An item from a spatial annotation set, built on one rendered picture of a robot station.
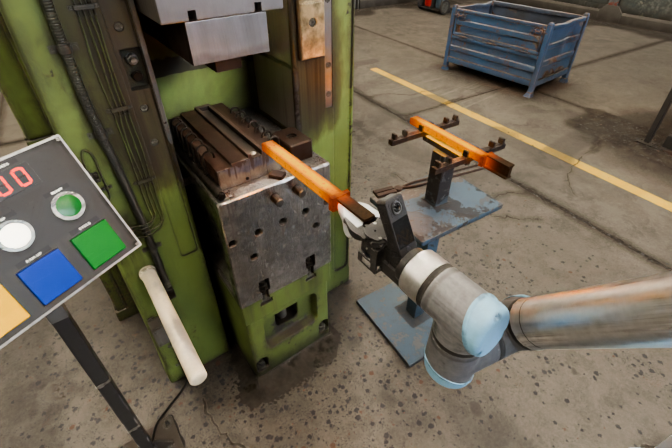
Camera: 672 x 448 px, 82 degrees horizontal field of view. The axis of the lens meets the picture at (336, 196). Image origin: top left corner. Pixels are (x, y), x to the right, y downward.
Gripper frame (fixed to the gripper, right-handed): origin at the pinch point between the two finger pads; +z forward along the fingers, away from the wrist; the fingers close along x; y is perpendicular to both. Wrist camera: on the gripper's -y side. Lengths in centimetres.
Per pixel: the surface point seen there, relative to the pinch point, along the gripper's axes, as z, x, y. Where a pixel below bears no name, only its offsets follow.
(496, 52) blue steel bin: 185, 355, 74
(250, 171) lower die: 41.3, -2.5, 13.1
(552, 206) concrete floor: 23, 195, 106
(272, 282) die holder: 35, -3, 55
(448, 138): 19, 58, 11
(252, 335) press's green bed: 35, -13, 78
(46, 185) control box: 33, -48, -6
